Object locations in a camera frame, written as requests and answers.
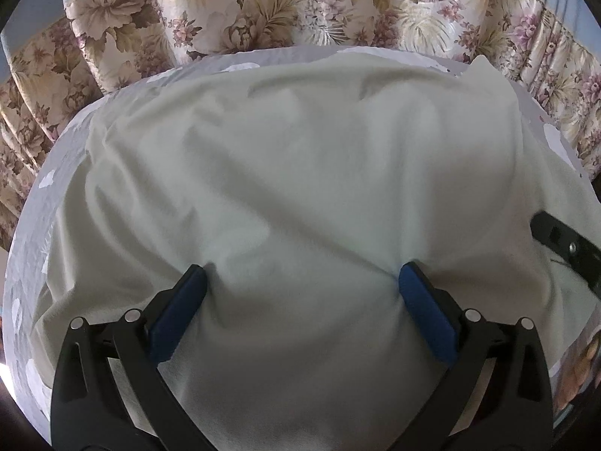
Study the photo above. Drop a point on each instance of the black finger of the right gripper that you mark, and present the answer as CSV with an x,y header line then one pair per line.
x,y
581,255

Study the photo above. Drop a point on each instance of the pale green garment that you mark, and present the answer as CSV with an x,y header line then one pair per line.
x,y
302,189

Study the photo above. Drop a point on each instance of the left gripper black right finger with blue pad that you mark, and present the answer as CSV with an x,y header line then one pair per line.
x,y
495,393

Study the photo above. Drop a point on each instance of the grey patterned bed sheet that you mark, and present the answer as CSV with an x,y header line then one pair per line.
x,y
27,259

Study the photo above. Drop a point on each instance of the floral curtain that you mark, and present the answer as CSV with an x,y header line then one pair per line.
x,y
58,56

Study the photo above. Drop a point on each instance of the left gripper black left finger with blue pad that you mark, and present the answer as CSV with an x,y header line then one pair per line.
x,y
87,410

